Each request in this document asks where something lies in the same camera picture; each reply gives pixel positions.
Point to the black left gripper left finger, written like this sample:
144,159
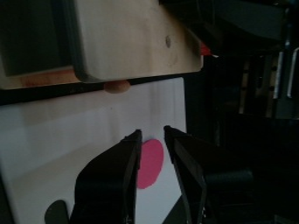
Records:
111,180

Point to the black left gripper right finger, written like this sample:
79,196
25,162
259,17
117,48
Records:
197,172

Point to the metal frame post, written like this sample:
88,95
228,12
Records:
286,73

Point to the round wooden drawer knob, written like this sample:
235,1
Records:
116,86

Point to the small red object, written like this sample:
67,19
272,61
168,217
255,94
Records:
204,50

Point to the flat pink dough disc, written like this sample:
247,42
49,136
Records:
149,163

